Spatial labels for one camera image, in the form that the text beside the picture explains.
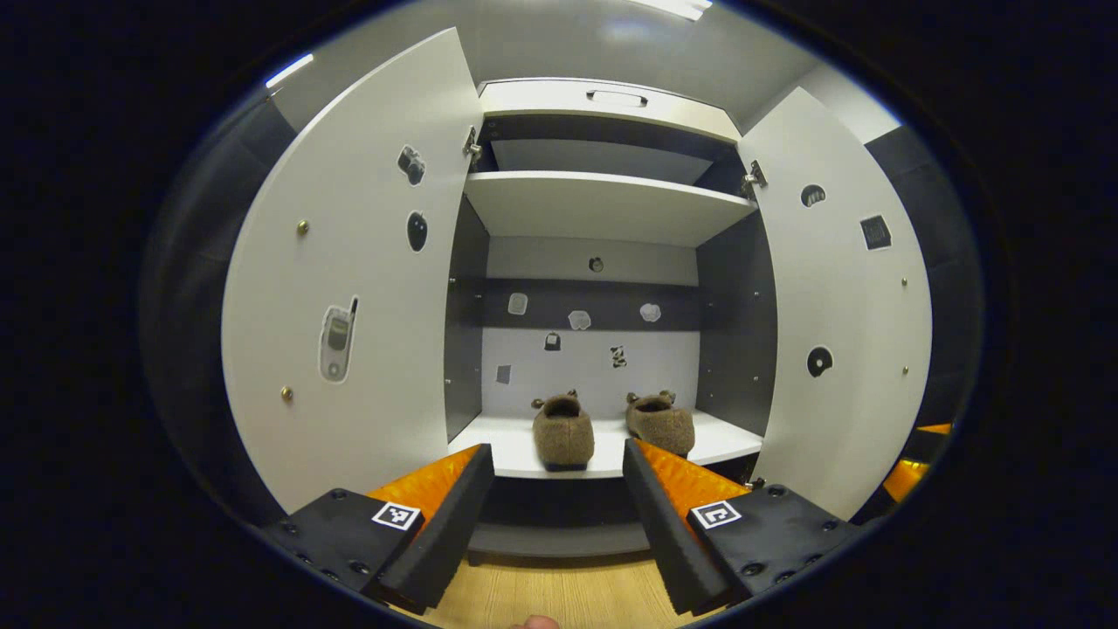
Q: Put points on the white cabinet shelf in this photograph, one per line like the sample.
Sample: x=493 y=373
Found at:
x=603 y=210
x=507 y=441

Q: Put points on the black backdrop cloth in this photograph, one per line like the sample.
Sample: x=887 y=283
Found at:
x=952 y=288
x=188 y=306

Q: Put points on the ceiling light panel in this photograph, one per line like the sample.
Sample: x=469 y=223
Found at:
x=290 y=70
x=677 y=7

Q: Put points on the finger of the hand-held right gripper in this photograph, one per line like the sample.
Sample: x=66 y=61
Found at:
x=904 y=480
x=936 y=429

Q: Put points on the white shoe cabinet door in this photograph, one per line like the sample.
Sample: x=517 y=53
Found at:
x=384 y=419
x=838 y=419

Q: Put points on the white shoe cabinet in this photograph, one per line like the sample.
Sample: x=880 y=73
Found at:
x=594 y=367

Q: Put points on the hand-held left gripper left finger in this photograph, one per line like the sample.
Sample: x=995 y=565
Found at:
x=454 y=524

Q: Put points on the white cabinet drawer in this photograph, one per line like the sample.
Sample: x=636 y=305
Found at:
x=533 y=100

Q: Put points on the brown fluffy shoe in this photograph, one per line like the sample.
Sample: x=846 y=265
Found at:
x=664 y=428
x=563 y=437

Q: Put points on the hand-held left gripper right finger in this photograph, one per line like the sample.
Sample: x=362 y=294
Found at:
x=659 y=524

